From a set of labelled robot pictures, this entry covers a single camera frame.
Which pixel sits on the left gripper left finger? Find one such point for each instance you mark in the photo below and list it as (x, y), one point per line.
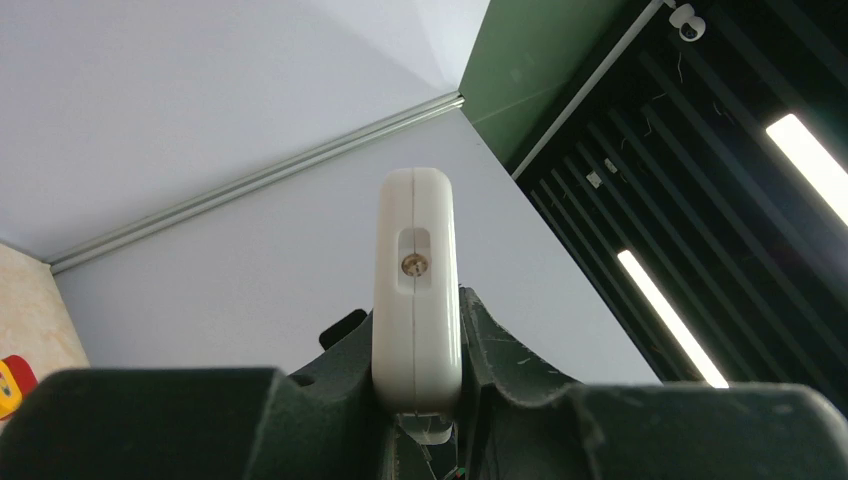
(320, 422)

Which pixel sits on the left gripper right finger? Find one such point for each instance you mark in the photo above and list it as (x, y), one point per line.
(521, 418)

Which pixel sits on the yellow round toy block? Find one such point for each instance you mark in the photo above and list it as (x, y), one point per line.
(10, 396)

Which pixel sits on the white remote control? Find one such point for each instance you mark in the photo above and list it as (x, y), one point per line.
(416, 361)

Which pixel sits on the white security camera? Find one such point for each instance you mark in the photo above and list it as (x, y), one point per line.
(689, 25)

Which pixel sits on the ceiling light strip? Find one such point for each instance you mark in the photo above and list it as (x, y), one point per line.
(813, 161)
(671, 320)

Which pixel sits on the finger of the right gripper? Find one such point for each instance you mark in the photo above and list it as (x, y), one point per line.
(346, 331)

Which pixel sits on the red round toy block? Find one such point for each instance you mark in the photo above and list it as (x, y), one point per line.
(18, 370)

